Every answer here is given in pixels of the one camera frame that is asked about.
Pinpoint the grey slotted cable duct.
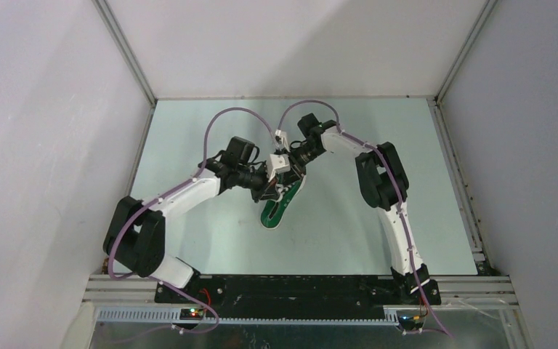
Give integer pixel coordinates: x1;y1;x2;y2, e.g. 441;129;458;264
97;306;400;326

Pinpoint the left controller board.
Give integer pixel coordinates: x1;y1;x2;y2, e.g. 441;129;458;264
179;308;206;321

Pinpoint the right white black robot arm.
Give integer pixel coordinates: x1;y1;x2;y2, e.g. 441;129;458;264
290;113;437;306

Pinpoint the green canvas sneaker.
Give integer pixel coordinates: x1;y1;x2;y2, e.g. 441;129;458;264
260;175;307;230

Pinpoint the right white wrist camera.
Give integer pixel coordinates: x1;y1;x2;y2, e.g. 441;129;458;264
275;129;288;149

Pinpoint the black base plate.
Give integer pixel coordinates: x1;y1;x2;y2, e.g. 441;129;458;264
155;274;442;321

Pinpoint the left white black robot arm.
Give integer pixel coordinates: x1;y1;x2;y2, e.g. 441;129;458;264
102;137;290;303

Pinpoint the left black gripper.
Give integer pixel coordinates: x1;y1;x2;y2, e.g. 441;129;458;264
237;161;280;204

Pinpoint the white shoelace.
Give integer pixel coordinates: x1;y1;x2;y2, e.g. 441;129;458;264
277;180;302;201

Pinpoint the right controller board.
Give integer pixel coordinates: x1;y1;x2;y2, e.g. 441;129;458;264
397;316;426;332

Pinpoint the controller board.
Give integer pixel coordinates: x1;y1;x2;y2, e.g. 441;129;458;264
179;308;206;321
397;316;426;332

